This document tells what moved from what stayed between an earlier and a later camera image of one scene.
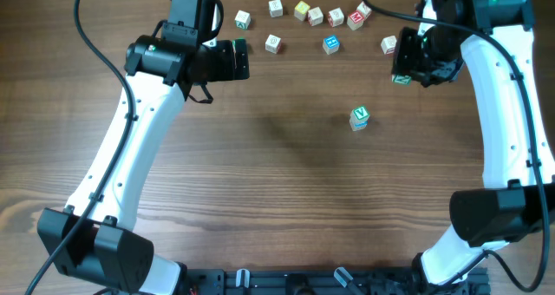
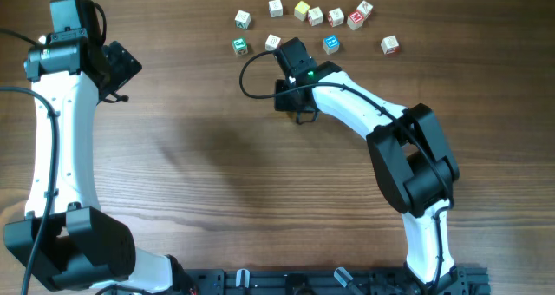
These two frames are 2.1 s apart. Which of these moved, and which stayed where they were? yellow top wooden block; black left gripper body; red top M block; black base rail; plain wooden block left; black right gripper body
Moved: black left gripper body; black right gripper body
Stayed: plain wooden block left; red top M block; yellow top wooden block; black base rail
